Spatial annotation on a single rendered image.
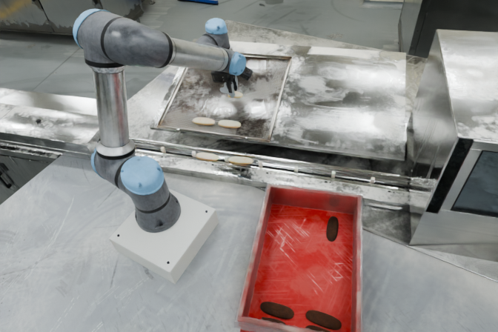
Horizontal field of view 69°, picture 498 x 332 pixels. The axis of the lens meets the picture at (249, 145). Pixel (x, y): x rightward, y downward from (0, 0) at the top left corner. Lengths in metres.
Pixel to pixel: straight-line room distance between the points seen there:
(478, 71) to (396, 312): 0.71
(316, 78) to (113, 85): 0.94
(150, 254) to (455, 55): 1.10
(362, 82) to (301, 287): 0.93
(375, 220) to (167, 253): 0.70
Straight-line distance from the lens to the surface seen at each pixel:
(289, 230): 1.28
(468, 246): 1.32
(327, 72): 1.73
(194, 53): 1.08
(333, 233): 1.28
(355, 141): 1.48
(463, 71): 1.19
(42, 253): 1.49
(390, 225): 1.35
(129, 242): 1.27
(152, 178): 1.11
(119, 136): 1.17
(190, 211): 1.27
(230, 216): 1.33
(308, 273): 1.21
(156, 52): 0.97
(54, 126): 1.80
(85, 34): 1.06
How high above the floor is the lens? 1.91
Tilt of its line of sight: 44 degrees down
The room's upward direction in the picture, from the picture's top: 6 degrees counter-clockwise
